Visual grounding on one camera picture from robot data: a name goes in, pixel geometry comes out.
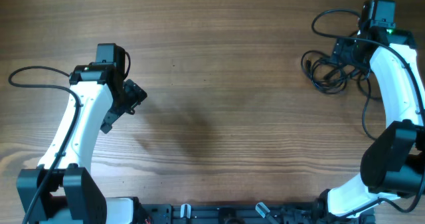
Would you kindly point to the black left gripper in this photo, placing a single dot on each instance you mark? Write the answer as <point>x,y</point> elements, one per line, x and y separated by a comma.
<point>131,98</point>

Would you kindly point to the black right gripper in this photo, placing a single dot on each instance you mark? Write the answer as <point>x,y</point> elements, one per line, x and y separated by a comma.
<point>342,48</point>

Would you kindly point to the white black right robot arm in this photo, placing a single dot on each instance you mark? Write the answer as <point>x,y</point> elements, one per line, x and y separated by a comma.
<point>392,167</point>

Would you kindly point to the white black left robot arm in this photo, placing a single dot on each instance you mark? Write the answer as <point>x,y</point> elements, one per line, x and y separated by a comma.
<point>60,189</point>

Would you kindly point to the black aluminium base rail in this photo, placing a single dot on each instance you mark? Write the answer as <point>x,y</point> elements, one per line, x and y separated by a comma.
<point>296,213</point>

